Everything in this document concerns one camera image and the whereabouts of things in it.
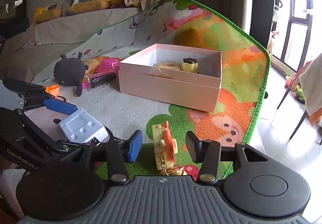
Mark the pink plastic basket toy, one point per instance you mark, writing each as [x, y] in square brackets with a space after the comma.
[109, 65]

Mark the pink cardboard box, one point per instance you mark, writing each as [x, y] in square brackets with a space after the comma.
[138, 77]

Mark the yellow plush at left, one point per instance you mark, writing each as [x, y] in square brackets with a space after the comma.
[44, 14]

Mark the black cylindrical tube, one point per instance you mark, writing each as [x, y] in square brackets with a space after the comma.
[102, 80]

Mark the long yellow plush pillow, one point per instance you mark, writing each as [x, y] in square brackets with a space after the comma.
[88, 6]

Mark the yellow brown pudding toy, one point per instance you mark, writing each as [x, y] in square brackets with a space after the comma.
[189, 65]

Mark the beige knitted cloth toy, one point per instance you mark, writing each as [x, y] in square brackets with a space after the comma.
[169, 65]

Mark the orange plastic cup toy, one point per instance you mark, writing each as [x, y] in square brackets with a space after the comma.
[53, 90]

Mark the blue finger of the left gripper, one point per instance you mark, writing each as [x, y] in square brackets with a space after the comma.
[59, 106]

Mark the yellow pink cake toy keychain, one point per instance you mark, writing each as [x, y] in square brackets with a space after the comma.
[165, 148]

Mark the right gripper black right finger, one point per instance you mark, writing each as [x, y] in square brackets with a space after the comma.
[195, 147]

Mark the white electronic device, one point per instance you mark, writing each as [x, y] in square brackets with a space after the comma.
[81, 127]

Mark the black round plush toy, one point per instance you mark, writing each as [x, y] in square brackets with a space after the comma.
[70, 72]

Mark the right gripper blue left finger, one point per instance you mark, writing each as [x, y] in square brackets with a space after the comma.
[134, 146]

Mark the chair with cream cloth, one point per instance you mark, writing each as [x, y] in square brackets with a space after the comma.
[309, 78]

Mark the colourful children play mat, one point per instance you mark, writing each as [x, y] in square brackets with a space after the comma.
[245, 66]

